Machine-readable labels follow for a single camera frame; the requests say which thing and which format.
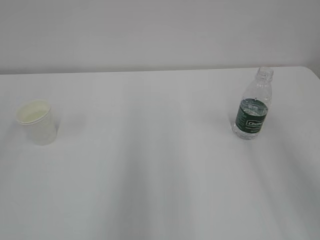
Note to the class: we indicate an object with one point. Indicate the clear water bottle green label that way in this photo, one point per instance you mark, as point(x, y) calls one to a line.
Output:
point(254, 105)

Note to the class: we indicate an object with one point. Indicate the white paper cup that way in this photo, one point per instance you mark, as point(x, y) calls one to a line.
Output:
point(37, 120)

